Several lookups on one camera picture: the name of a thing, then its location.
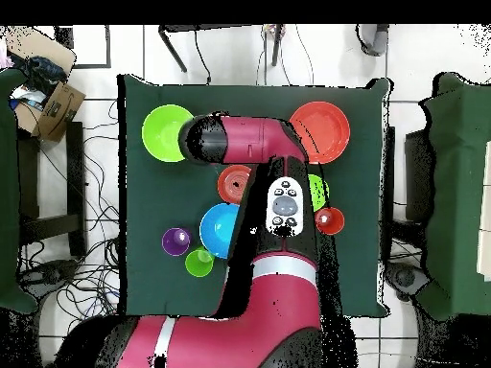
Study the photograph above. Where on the small orange bowl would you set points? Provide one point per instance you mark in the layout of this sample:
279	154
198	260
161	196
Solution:
232	188

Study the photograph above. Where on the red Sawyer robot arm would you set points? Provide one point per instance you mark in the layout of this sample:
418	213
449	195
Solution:
276	314

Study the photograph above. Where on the large blue bowl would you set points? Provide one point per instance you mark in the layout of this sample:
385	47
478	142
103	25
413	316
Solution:
216	230

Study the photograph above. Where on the small green bowl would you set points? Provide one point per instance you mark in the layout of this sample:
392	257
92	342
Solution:
318	191

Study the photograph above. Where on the green cup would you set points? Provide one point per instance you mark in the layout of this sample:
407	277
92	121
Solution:
198	262

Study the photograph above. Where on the purple cup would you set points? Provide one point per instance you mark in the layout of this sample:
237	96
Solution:
176	241

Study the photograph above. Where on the dark green tablecloth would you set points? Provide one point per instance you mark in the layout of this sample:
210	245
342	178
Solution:
161	191

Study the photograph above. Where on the orange cup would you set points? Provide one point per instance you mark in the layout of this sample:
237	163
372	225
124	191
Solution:
330	221

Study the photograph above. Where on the large orange bowl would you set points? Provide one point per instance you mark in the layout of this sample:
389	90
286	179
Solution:
326	130

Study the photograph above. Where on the large green bowl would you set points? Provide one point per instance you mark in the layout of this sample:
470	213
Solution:
161	133

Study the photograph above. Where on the black bench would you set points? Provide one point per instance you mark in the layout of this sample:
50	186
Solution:
76	172

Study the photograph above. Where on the black box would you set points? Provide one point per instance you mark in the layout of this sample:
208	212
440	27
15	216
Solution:
418	172

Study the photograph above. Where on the person's foot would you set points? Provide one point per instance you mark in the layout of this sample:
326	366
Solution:
374	38

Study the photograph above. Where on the printed cardboard box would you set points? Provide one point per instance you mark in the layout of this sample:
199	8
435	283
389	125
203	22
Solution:
57	111

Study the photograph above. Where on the green cloth covered table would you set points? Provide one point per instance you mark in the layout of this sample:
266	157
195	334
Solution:
456	191
7	191

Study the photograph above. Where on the white board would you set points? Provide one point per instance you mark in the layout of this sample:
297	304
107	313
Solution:
485	211

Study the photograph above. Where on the plain cardboard box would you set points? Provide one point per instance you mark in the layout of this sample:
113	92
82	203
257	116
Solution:
42	46

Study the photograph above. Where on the black table frame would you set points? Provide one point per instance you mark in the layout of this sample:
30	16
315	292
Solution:
277	42

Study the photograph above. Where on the grey pedestal leg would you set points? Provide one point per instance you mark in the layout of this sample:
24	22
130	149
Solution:
50	273
406	278

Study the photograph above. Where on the black square frame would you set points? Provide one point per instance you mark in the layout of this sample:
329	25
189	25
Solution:
64	36

